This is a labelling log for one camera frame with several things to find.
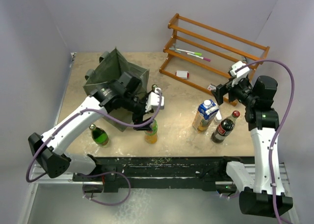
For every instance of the aluminium frame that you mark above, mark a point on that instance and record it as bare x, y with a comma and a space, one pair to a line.
37, 175

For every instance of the green canvas bag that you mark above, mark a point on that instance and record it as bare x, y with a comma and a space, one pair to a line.
110, 69

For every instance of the orange wooden shelf rack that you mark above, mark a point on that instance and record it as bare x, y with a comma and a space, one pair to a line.
186, 39

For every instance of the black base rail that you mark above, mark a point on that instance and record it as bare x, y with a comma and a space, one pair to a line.
204, 173

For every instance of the blue juice carton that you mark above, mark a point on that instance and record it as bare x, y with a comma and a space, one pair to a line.
204, 116

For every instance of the green Perrier glass bottle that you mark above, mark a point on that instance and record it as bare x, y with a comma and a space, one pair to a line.
155, 88

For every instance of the grey marker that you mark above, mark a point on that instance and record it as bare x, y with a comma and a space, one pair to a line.
174, 48

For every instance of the dark cola bottle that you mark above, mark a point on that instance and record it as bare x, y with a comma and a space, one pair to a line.
225, 127

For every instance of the green capped marker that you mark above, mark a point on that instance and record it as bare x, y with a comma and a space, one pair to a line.
191, 52

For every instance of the orange juice plastic bottle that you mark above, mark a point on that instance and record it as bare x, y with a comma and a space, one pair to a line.
151, 136

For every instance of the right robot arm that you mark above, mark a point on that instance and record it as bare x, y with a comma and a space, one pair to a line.
263, 194

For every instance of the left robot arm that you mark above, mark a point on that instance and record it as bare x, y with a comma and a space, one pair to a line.
49, 148

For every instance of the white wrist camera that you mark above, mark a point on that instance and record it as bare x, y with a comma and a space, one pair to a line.
155, 100
238, 71

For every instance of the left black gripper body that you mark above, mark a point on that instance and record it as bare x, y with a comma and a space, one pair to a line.
137, 107

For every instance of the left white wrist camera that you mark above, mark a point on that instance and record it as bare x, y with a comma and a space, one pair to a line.
155, 100

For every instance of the green round glass bottle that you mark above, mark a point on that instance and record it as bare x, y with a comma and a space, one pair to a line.
99, 136

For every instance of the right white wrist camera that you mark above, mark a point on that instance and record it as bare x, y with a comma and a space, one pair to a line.
238, 71

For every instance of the pink capped marker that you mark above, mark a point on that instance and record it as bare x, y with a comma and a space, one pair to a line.
200, 57

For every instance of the white red eraser box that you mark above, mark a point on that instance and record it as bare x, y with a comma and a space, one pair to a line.
182, 74

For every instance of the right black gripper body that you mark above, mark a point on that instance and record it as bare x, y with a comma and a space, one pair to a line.
241, 91

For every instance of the red white small packet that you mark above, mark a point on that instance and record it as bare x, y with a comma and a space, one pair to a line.
211, 87

